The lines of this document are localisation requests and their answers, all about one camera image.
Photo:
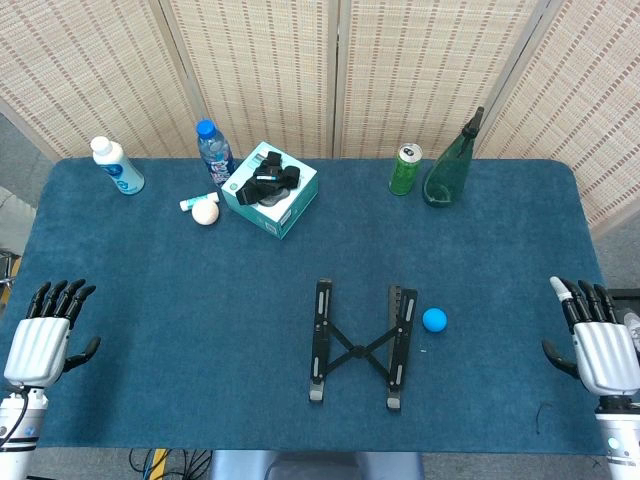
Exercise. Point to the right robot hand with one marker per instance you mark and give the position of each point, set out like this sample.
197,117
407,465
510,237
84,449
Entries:
605,355

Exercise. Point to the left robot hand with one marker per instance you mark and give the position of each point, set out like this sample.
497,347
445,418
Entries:
35,350

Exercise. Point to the black metal laptop stand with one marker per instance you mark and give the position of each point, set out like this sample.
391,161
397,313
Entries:
357,351

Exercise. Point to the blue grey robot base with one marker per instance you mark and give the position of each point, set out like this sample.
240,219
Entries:
310,467

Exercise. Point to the grey sneaker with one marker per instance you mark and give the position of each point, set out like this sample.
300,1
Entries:
634,327

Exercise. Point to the black floor object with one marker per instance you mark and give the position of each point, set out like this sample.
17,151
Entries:
627,296

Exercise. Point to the black thread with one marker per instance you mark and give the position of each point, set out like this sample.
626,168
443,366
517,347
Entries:
537,420

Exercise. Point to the blue table mat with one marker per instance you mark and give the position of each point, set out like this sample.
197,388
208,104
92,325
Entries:
200,325

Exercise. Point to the blue ball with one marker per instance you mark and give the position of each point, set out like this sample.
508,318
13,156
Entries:
434,319

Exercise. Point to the white bottle blue label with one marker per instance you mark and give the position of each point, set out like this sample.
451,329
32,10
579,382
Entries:
120,170

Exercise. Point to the white lip balm tube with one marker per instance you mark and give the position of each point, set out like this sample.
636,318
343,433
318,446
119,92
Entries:
192,202

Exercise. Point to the cream ball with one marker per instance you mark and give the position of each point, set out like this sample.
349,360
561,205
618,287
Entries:
205,213

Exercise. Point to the green glass spray bottle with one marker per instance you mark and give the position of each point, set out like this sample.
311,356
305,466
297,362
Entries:
447,170

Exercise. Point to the clear bottle blue cap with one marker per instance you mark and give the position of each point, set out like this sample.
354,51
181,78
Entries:
216,155

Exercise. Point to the green drink can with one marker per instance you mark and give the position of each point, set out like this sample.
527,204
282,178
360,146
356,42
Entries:
405,172

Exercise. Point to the teal cardboard box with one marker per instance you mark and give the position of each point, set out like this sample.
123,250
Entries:
280,220

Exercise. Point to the bamboo folding screen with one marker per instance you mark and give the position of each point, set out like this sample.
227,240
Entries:
270,75

